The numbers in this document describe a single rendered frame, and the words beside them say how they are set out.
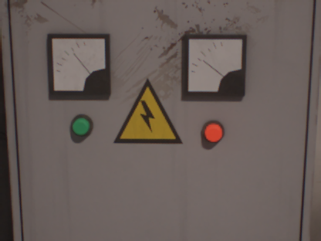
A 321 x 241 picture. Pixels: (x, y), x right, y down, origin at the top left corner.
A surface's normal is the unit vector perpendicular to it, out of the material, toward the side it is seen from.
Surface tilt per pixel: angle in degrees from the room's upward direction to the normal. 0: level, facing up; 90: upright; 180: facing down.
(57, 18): 90
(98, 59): 90
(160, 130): 90
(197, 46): 90
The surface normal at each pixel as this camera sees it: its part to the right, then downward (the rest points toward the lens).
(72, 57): -0.03, 0.24
